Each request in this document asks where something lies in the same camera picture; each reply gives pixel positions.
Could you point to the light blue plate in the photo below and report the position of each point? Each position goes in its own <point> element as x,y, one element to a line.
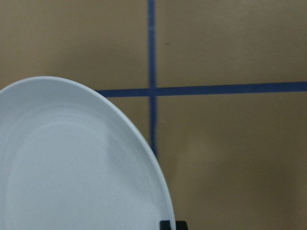
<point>71,160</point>

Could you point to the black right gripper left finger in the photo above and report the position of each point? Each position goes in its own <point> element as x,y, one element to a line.
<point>164,225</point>

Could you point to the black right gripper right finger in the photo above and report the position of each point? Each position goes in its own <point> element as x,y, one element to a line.
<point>181,225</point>

